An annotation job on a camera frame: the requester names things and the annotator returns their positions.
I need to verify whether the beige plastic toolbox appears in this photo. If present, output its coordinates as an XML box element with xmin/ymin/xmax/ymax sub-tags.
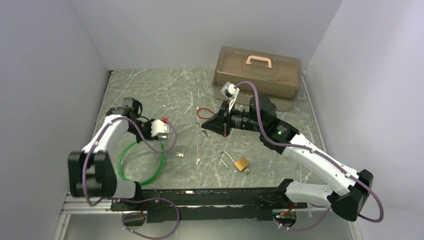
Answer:
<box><xmin>211</xmin><ymin>46</ymin><xmax>302</xmax><ymax>112</ymax></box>

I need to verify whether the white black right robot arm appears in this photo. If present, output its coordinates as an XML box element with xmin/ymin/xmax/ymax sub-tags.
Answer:
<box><xmin>258</xmin><ymin>95</ymin><xmax>374</xmax><ymax>222</ymax></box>

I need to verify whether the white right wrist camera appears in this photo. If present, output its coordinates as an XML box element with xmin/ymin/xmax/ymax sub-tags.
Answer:
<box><xmin>220</xmin><ymin>81</ymin><xmax>240</xmax><ymax>112</ymax></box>

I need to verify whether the brass padlock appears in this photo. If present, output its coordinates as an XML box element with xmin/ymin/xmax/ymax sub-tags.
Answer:
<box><xmin>218</xmin><ymin>151</ymin><xmax>250</xmax><ymax>172</ymax></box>

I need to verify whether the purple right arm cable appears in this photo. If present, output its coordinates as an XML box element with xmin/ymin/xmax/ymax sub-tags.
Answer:
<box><xmin>233</xmin><ymin>81</ymin><xmax>385</xmax><ymax>232</ymax></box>

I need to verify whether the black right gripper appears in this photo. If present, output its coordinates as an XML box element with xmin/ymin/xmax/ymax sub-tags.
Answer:
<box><xmin>202</xmin><ymin>99</ymin><xmax>265</xmax><ymax>137</ymax></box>

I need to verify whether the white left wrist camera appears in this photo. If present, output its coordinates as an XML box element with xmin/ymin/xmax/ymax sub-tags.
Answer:
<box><xmin>151</xmin><ymin>119</ymin><xmax>170</xmax><ymax>140</ymax></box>

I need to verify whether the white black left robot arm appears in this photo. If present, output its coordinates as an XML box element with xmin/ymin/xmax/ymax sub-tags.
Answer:
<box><xmin>67</xmin><ymin>97</ymin><xmax>155</xmax><ymax>210</ymax></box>

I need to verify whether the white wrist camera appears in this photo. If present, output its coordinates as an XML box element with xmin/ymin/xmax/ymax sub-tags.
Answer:
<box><xmin>151</xmin><ymin>119</ymin><xmax>170</xmax><ymax>140</ymax></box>
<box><xmin>220</xmin><ymin>81</ymin><xmax>240</xmax><ymax>112</ymax></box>

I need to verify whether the green cable loop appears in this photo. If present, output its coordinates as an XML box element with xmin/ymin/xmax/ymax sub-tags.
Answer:
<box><xmin>117</xmin><ymin>139</ymin><xmax>166</xmax><ymax>187</ymax></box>

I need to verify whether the red cable lock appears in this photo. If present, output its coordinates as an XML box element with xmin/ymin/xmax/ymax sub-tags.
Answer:
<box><xmin>196</xmin><ymin>107</ymin><xmax>218</xmax><ymax>121</ymax></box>

